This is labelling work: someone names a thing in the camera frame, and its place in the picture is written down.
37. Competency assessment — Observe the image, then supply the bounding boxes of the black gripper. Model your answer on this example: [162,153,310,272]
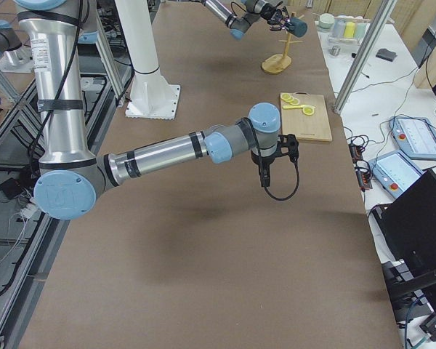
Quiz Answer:
[251,148,276,188]
[263,5,291,31]

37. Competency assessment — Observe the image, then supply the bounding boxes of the blue-grey mug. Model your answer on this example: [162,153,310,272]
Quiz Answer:
[286,17,308,38]

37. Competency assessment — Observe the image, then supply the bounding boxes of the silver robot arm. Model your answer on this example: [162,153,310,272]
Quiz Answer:
[14,1,283,220]
[0,1,297,73]

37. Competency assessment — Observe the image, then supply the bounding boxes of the wooden cup rack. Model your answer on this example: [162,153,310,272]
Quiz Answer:
[261,12,304,75]

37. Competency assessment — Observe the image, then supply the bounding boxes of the grey cup on tray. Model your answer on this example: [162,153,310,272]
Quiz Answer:
[332,19,346,38]

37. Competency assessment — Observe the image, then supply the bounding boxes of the small steel cup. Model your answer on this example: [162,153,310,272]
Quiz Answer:
[330,45,341,57]

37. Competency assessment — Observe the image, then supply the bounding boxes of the clear cup tray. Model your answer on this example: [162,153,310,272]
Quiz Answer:
[328,35,362,46]

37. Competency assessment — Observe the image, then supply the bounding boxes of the yellow cup on tray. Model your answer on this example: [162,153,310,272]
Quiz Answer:
[343,22,355,39]

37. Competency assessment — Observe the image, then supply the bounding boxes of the light blue cup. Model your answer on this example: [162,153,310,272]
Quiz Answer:
[354,22,367,41]

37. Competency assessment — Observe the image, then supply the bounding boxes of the pale green bowl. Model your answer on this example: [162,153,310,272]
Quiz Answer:
[318,13,335,30]

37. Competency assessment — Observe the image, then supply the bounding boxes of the yellow plastic knife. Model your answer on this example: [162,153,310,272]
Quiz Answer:
[282,105,312,110]

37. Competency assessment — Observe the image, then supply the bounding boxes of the wooden cutting board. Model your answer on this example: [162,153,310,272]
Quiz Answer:
[280,92,332,142]

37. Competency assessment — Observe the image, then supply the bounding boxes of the lemon slice under knife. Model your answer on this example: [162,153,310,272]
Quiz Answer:
[302,105,315,116]

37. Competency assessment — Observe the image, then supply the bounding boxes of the black power strip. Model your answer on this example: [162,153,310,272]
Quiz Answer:
[349,143,372,191]

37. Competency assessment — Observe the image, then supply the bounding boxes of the black square pad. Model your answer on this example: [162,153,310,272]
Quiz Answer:
[376,48,397,62]

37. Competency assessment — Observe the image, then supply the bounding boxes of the near teach pendant tablet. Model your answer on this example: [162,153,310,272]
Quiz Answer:
[368,150,424,198]

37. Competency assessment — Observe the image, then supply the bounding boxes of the teach pendant tablet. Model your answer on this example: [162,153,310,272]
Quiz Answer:
[368,150,424,198]
[389,116,436,161]

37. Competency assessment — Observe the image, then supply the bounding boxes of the far teach pendant tablet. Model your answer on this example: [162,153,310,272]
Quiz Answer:
[389,116,436,161]

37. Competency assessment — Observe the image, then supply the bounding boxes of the black monitor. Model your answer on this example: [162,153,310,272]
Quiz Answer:
[380,170,436,312]

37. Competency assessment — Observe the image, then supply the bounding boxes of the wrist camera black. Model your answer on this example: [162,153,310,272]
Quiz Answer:
[278,134,299,165]

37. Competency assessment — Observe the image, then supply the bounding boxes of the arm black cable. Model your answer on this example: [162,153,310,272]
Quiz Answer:
[241,118,301,201]

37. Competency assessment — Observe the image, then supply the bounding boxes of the aluminium frame post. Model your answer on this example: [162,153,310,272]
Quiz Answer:
[333,0,397,115]

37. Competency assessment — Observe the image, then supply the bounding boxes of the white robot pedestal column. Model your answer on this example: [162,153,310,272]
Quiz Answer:
[116,0,180,120]

